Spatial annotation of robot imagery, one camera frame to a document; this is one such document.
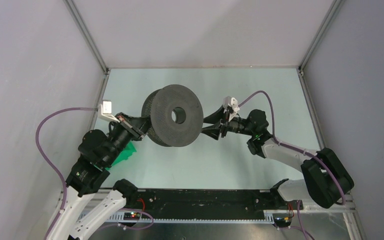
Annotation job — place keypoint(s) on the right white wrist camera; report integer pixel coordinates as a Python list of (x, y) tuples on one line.
[(231, 105)]

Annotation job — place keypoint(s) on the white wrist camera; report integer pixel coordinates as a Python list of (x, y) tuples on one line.
[(105, 112), (231, 105)]

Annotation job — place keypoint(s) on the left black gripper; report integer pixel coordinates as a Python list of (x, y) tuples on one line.
[(139, 127)]

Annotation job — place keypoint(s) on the right small circuit board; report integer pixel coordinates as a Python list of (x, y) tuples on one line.
[(281, 220)]

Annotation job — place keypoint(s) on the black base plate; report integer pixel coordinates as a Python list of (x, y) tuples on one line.
[(206, 204)]

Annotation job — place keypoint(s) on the small circuit board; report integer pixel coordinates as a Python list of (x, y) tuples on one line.
[(131, 215), (281, 220)]

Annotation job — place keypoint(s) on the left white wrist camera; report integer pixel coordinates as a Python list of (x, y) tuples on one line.
[(105, 112)]

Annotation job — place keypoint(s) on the black perforated spool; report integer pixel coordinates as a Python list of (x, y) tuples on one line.
[(176, 116)]

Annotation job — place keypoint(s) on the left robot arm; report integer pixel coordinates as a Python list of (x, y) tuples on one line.
[(98, 151)]

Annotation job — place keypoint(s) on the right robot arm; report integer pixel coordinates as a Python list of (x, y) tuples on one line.
[(325, 179)]

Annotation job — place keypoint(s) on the left small circuit board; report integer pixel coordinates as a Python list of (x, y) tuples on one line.
[(131, 215)]

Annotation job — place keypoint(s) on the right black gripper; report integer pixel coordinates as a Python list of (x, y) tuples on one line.
[(215, 118)]

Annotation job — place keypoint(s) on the green plastic bin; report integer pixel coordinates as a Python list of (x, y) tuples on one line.
[(128, 151)]

